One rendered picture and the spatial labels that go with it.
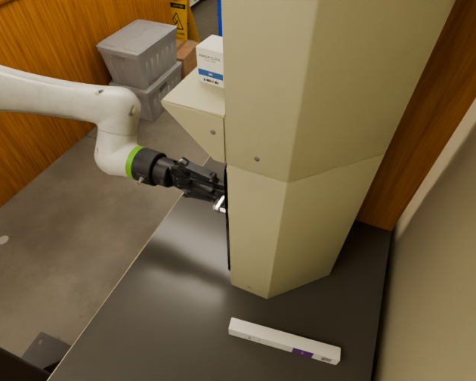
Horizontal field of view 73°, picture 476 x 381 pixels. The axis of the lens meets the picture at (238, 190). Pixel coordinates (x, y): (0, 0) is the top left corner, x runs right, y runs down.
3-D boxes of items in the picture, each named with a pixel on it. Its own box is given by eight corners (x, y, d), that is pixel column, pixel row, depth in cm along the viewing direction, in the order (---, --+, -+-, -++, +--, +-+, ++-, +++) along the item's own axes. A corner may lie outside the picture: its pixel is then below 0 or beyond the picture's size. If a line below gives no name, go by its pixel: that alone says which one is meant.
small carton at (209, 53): (238, 75, 56) (238, 40, 52) (224, 88, 53) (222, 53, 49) (214, 68, 58) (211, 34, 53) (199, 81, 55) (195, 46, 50)
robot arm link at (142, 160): (149, 138, 86) (156, 163, 93) (122, 166, 79) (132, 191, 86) (168, 144, 84) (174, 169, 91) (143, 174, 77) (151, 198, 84)
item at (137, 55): (183, 61, 304) (178, 25, 279) (146, 94, 267) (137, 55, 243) (146, 54, 315) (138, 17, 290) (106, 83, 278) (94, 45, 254)
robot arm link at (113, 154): (112, 165, 96) (84, 172, 87) (115, 124, 92) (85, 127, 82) (151, 178, 93) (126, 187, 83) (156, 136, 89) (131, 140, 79)
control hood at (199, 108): (283, 77, 75) (289, 33, 68) (226, 165, 55) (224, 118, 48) (239, 67, 78) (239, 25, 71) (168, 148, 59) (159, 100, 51)
